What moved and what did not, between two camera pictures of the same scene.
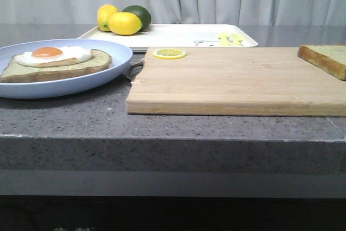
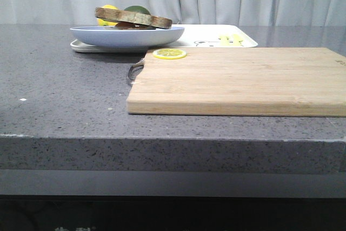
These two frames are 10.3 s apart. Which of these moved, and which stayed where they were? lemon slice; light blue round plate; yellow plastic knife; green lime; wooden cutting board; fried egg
Moved: fried egg; light blue round plate
Stayed: yellow plastic knife; wooden cutting board; lemon slice; green lime
